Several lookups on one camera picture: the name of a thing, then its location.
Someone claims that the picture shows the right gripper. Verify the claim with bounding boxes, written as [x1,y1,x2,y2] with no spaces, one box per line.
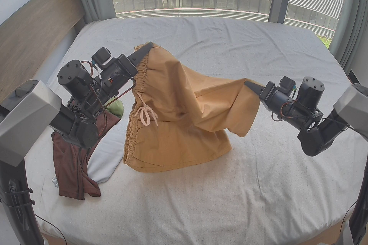
[244,81,298,124]

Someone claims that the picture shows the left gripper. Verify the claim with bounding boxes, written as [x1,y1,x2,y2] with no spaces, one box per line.
[99,41,154,96]

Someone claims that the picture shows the tan drawstring shorts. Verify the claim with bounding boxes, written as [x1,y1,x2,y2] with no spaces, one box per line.
[122,42,260,173]

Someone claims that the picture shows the green garment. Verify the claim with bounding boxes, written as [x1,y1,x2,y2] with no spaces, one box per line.
[105,95,125,119]

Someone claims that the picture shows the pale grey garment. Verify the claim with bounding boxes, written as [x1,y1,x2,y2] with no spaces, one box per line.
[52,120,127,188]

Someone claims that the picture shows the brown garment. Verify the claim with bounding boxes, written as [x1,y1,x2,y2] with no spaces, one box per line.
[52,109,120,201]

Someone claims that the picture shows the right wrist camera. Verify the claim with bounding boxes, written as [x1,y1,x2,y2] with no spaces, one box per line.
[279,76,297,92]

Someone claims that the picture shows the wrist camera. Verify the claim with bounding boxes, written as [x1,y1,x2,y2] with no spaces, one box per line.
[279,76,297,92]
[91,47,112,68]

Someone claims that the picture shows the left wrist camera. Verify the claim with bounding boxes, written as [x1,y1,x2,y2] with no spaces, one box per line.
[91,47,112,68]

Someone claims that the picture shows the black cable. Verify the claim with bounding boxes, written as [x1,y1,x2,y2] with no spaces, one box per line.
[342,204,355,238]
[36,215,68,245]

